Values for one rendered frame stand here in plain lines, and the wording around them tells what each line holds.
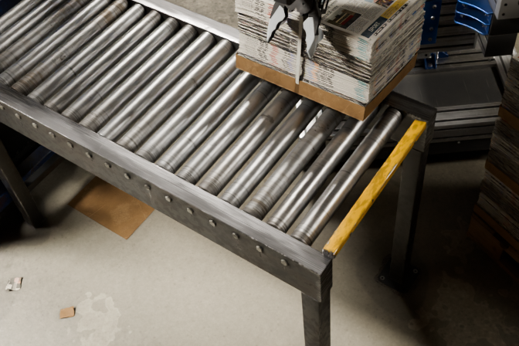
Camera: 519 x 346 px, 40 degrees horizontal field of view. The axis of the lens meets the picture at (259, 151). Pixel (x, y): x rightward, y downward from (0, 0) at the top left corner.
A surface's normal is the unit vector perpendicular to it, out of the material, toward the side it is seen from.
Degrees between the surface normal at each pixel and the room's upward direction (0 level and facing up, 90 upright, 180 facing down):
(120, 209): 0
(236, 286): 0
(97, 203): 0
